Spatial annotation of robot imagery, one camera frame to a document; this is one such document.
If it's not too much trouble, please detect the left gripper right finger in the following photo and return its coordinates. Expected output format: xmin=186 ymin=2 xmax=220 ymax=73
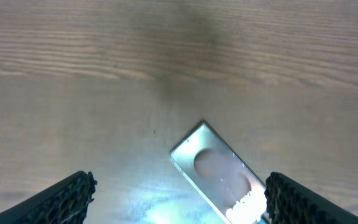
xmin=264 ymin=172 xmax=358 ymax=224

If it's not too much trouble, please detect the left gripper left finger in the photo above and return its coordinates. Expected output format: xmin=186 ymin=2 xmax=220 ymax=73
xmin=0 ymin=171 xmax=98 ymax=224

